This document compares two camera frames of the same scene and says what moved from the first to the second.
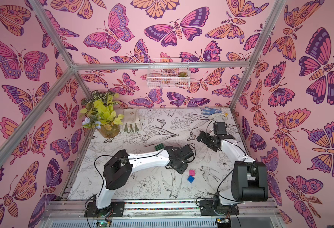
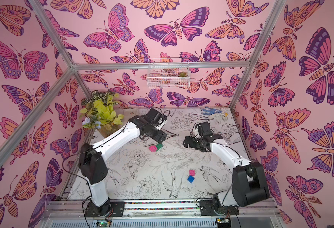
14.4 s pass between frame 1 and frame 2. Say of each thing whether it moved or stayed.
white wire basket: stayed
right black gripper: moved
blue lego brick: stayed
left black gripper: moved
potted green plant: stayed
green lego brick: stayed
